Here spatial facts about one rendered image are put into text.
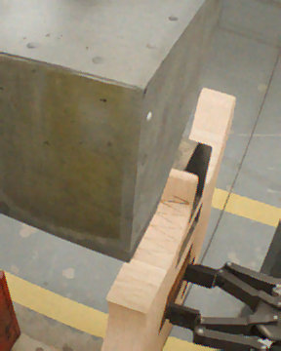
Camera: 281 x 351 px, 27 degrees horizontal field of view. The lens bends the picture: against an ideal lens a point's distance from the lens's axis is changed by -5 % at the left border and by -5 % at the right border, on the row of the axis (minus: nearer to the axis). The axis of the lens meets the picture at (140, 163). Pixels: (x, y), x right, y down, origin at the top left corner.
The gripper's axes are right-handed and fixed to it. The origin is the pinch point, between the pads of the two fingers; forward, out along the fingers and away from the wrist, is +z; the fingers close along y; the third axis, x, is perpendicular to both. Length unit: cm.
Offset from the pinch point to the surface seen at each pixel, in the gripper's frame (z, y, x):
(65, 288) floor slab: 48, 65, -98
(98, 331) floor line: 31, 54, -100
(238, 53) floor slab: 31, 232, -79
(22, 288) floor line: 62, 58, -99
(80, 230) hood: 3.0, -24.7, 32.3
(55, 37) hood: 6, -24, 45
